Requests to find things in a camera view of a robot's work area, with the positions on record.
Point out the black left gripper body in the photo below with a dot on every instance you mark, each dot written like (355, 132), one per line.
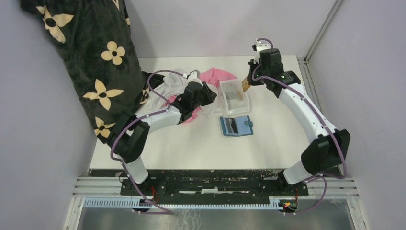
(206, 97)

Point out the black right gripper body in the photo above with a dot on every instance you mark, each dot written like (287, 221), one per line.
(259, 72)

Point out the gold credit card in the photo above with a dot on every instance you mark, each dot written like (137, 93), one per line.
(245, 84)

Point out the stack of credit cards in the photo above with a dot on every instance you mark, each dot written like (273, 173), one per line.
(233, 95)

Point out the single dark credit card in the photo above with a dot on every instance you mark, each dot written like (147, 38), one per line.
(233, 126)

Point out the blue leather card holder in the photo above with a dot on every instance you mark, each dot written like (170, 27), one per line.
(244, 126)

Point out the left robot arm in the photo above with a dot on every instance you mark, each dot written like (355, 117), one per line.
(128, 139)

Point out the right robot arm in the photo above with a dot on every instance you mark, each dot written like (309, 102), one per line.
(328, 146)

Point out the pink cloth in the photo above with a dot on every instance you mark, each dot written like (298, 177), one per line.
(211, 77)

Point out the white cloth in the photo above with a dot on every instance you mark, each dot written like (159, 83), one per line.
(172, 86)

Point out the clear plastic tray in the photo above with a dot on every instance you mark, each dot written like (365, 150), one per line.
(231, 108)

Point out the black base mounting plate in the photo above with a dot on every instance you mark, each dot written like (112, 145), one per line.
(218, 187)

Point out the black floral blanket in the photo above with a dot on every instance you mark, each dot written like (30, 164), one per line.
(93, 38)

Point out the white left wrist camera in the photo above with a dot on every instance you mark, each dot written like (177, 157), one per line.
(194, 76)

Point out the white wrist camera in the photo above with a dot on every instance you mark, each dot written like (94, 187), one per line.
(194, 76)
(260, 45)

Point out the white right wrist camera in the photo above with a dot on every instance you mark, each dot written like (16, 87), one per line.
(260, 45)

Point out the aluminium frame rail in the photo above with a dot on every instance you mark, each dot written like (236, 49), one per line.
(111, 192)

